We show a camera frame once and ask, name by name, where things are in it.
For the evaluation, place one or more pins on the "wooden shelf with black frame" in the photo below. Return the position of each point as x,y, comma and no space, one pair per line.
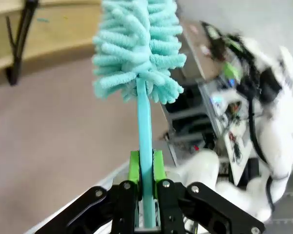
53,36

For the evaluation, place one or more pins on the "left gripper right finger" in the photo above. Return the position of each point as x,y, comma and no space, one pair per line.
183,202

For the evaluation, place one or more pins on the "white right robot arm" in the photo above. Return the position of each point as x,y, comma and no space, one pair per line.
278,136

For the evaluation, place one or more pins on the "teal paper scrap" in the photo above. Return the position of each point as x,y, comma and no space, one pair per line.
42,20

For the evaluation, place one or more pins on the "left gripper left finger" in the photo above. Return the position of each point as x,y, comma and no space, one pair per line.
117,200

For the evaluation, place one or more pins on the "electronics rack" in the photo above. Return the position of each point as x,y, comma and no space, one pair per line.
210,102

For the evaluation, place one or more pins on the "teal chenille duster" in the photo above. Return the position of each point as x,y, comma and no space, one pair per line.
139,56

